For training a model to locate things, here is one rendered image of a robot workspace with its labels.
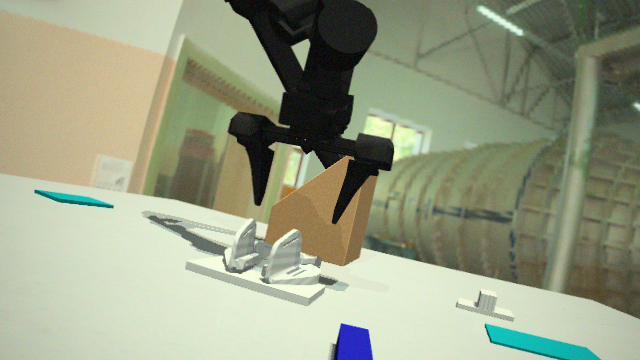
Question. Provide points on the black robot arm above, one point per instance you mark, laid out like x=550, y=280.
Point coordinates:
x=339, y=32

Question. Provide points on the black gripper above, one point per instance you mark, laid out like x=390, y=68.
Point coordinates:
x=256, y=133

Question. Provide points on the blue block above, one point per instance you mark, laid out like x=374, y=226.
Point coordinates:
x=353, y=343

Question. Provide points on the white flat base plate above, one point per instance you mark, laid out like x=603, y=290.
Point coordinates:
x=250, y=277

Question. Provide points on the teal flat plate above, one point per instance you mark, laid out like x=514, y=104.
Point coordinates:
x=73, y=199

